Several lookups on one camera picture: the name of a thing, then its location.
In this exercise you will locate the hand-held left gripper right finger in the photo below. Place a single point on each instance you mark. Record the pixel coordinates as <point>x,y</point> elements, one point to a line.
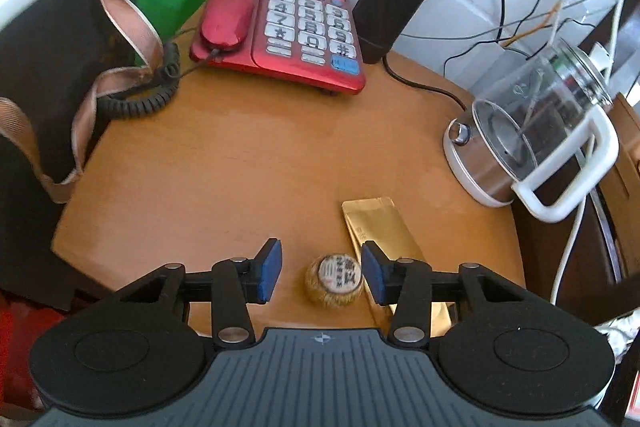
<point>372,272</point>

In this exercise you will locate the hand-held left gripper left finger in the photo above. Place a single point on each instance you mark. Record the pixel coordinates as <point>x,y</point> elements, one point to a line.
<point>270,269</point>

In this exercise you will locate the gold foil ball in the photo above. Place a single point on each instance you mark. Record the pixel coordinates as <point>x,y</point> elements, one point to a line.
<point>332,282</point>

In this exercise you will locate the gold foil packet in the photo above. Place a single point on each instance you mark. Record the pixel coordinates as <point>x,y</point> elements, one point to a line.
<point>385,227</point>

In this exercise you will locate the glass electric kettle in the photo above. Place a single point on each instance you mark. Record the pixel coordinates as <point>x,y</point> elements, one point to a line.
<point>500,142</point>

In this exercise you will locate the red desk telephone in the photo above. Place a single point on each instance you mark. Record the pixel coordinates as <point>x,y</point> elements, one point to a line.
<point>350,82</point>

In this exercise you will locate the red plastic bag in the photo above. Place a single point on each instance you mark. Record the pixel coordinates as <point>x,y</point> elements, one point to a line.
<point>25,332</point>

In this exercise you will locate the red telephone handset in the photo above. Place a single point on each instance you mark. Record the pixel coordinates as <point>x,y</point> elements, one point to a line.
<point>230,17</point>

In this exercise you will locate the white crumpled plastic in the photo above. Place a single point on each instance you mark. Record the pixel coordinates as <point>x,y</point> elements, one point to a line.
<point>625,332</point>

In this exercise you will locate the tan board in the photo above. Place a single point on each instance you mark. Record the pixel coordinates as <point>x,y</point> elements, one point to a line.
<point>627,147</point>

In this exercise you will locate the black paper gift bag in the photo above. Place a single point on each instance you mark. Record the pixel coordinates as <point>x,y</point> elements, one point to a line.
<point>45,32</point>

